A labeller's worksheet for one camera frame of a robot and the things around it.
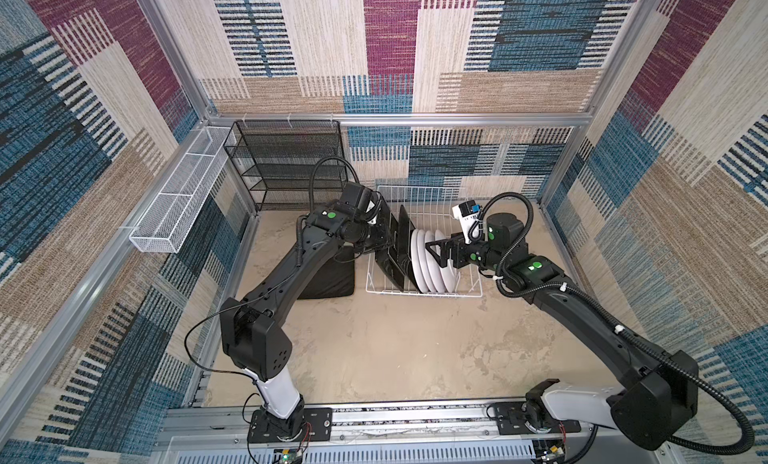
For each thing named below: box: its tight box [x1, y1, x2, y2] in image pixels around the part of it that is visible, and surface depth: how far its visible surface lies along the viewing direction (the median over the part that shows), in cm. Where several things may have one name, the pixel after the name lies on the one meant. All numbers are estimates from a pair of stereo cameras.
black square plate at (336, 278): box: [298, 245, 355, 300], surface depth 99 cm
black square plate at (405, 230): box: [397, 205, 421, 293], surface depth 87 cm
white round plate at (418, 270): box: [411, 229, 429, 294], surface depth 87 cm
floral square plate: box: [374, 213, 405, 292], surface depth 82 cm
